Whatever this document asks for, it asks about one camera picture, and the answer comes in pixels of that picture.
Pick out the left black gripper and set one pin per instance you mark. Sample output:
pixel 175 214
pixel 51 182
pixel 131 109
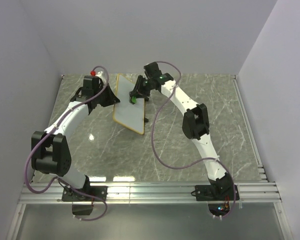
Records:
pixel 106 93

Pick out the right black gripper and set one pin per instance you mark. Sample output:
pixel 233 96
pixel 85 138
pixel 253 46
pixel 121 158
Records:
pixel 135 91

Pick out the green whiteboard eraser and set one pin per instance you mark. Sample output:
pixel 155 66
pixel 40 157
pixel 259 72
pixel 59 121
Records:
pixel 133 100

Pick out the yellow framed whiteboard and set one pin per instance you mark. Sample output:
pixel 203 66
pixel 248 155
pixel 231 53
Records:
pixel 129 115

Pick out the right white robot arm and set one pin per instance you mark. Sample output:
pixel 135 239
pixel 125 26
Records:
pixel 195 123

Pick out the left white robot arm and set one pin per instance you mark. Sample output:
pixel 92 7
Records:
pixel 50 153

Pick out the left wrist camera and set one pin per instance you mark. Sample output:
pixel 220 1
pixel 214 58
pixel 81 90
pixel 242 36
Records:
pixel 100 74

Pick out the aluminium right side rail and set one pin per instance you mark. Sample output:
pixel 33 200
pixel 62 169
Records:
pixel 260 166

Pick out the aluminium rail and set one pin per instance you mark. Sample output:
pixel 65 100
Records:
pixel 260 166
pixel 156 193

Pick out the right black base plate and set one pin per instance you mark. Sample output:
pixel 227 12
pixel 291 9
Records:
pixel 213 193

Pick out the aluminium front rail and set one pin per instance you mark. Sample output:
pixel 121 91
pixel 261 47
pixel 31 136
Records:
pixel 156 193

